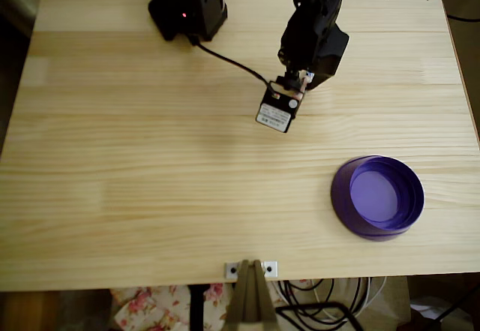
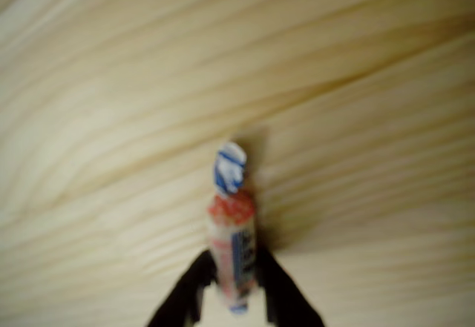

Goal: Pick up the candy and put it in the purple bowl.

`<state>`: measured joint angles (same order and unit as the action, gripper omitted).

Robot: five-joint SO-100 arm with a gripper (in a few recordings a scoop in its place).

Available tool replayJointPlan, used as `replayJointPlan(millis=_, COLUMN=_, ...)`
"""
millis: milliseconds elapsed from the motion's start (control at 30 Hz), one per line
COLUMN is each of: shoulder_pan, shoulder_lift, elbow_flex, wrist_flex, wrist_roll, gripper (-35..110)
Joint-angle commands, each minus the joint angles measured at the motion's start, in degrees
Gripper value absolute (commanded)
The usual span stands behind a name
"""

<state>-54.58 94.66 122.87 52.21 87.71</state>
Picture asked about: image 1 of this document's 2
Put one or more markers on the candy white blue red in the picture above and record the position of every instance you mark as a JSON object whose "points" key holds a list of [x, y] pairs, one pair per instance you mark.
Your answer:
{"points": [[308, 79]]}

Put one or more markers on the purple bowl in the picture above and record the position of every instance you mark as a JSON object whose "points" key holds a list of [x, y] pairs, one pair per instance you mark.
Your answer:
{"points": [[375, 196]]}

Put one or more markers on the black perforated box red light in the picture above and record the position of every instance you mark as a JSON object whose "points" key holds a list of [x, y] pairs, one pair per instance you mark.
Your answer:
{"points": [[195, 0]]}

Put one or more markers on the olive wooden stand legs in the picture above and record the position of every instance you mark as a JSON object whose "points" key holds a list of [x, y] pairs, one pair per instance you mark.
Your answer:
{"points": [[249, 301]]}

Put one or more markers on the black pole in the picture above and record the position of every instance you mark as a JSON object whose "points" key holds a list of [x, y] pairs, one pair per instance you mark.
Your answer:
{"points": [[197, 308]]}

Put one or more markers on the floral cloth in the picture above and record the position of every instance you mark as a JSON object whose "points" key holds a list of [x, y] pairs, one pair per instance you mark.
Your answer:
{"points": [[150, 308]]}

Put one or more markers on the black camera with label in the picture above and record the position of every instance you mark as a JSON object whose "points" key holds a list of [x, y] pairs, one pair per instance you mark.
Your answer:
{"points": [[273, 115]]}

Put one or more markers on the silver metal bracket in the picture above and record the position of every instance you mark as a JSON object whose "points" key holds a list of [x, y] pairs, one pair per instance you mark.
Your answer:
{"points": [[272, 269]]}

